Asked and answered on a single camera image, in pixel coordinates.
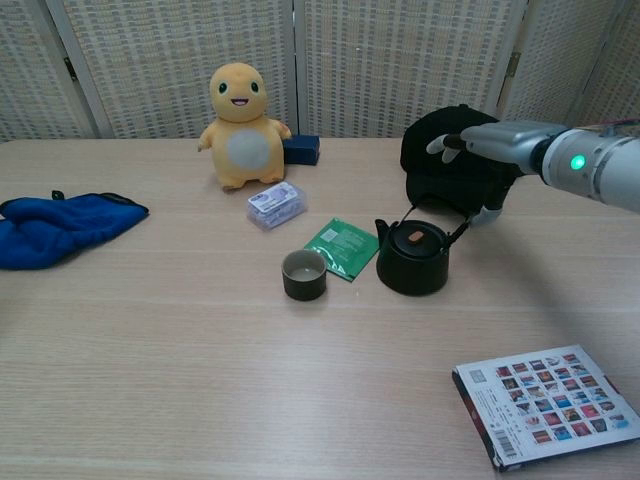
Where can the white woven folding screen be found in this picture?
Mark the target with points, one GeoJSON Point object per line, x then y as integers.
{"type": "Point", "coordinates": [150, 60]}

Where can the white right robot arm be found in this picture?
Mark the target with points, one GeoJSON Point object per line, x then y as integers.
{"type": "Point", "coordinates": [600, 165]}

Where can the green foil packet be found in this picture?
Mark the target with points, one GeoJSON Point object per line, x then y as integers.
{"type": "Point", "coordinates": [340, 245]}

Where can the dark blue rectangular box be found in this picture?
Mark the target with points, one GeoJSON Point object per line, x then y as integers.
{"type": "Point", "coordinates": [302, 149]}

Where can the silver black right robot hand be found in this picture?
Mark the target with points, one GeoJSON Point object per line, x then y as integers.
{"type": "Point", "coordinates": [505, 142]}

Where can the yellow plush dinosaur toy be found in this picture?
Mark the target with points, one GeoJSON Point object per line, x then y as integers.
{"type": "Point", "coordinates": [245, 150]}

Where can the blue microfibre cloth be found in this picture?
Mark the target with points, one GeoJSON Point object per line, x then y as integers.
{"type": "Point", "coordinates": [65, 225]}

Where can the small clear plastic box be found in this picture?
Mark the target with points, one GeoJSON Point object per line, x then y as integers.
{"type": "Point", "coordinates": [277, 206]}

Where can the black baseball cap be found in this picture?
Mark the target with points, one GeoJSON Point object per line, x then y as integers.
{"type": "Point", "coordinates": [435, 190]}

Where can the dark green ceramic cup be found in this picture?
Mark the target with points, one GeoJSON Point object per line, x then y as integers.
{"type": "Point", "coordinates": [304, 285]}

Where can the flat box with picture grid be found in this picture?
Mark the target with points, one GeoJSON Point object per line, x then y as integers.
{"type": "Point", "coordinates": [545, 405]}

